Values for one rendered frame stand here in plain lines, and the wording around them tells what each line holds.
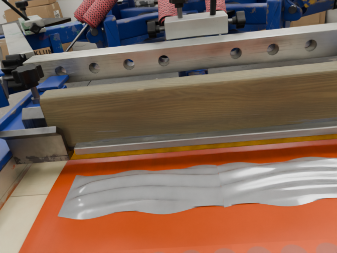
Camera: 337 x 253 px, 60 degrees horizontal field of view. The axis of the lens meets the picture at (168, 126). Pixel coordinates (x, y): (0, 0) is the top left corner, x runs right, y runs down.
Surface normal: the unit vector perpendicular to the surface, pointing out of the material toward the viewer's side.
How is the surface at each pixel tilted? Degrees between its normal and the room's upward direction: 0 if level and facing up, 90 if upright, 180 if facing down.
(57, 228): 0
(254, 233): 0
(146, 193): 31
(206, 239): 0
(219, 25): 90
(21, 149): 90
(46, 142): 90
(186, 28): 90
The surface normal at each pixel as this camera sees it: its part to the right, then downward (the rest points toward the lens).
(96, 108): -0.03, 0.50
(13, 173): 0.99, -0.09
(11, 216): -0.11, -0.86
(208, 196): -0.12, -0.41
